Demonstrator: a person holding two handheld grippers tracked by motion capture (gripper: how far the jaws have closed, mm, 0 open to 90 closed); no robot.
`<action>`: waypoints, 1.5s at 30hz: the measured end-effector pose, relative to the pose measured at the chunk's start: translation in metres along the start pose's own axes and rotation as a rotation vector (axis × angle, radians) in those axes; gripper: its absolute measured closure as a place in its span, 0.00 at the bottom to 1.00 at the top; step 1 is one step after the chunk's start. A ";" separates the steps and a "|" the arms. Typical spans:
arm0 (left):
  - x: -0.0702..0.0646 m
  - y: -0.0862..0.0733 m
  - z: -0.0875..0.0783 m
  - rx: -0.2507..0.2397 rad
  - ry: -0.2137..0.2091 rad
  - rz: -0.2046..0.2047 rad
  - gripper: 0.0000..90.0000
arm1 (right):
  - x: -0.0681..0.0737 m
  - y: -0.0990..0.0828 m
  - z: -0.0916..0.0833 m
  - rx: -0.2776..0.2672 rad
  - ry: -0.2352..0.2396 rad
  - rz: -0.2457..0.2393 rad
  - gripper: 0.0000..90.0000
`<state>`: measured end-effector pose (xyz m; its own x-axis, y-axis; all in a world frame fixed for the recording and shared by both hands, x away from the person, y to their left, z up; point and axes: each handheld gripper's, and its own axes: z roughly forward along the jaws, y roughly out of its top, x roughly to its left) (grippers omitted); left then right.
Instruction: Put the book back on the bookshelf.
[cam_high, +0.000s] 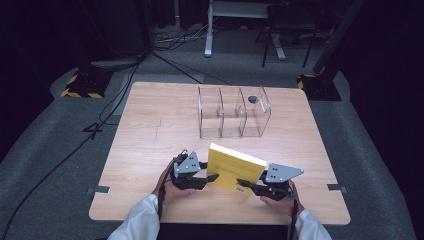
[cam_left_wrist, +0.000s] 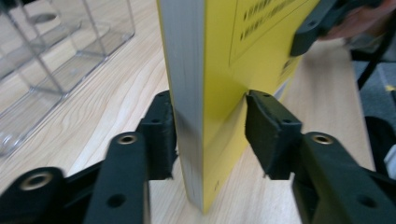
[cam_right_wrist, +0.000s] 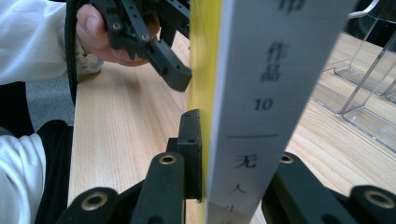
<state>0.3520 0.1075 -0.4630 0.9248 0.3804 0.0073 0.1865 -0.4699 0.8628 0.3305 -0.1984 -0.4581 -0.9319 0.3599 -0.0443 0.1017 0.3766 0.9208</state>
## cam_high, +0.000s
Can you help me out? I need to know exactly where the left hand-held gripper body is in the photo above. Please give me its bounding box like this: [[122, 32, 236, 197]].
[[169, 150, 202, 191]]

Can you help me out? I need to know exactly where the white desk frame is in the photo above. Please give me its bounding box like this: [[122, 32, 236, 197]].
[[203, 0, 287, 62]]

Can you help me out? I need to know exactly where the yellow book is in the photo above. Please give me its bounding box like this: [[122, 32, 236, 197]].
[[205, 142, 269, 198]]

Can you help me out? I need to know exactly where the person's dark clothing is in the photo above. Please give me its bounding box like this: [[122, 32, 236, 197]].
[[159, 222, 290, 240]]

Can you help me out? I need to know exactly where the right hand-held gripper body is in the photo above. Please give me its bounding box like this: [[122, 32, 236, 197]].
[[255, 162, 305, 202]]

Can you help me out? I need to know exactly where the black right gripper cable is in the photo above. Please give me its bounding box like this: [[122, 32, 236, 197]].
[[287, 184, 300, 240]]

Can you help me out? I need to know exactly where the bundle of floor cables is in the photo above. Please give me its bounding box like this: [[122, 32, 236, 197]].
[[153, 19, 214, 53]]

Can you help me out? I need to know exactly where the long black floor cable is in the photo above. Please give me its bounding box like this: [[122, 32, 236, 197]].
[[0, 56, 144, 238]]

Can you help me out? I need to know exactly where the grey slanted stand pole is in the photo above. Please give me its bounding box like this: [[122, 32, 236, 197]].
[[312, 0, 367, 75]]

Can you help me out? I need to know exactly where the thin black floor cable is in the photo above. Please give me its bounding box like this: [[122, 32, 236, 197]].
[[149, 49, 232, 86]]

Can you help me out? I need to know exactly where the person's right hand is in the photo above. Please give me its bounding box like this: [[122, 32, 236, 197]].
[[259, 181, 305, 218]]

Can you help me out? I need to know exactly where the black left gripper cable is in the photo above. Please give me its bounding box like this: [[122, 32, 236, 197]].
[[156, 184, 168, 222]]

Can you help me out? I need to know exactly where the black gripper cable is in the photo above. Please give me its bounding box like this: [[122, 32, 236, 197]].
[[156, 184, 168, 222], [287, 184, 300, 240]]

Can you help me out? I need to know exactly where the person's left hand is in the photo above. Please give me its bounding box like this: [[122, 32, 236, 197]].
[[152, 159, 197, 205]]

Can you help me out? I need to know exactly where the black yellow striped stand base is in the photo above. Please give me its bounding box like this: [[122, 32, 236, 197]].
[[60, 68, 114, 100], [297, 73, 343, 102]]

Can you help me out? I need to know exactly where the grey table edge bracket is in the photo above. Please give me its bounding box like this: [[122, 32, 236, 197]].
[[85, 185, 111, 195], [326, 183, 348, 194]]

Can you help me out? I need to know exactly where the clear acrylic divider rack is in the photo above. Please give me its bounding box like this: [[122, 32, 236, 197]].
[[197, 85, 272, 140]]

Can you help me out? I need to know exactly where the black chair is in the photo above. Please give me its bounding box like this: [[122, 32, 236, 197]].
[[254, 2, 322, 69]]

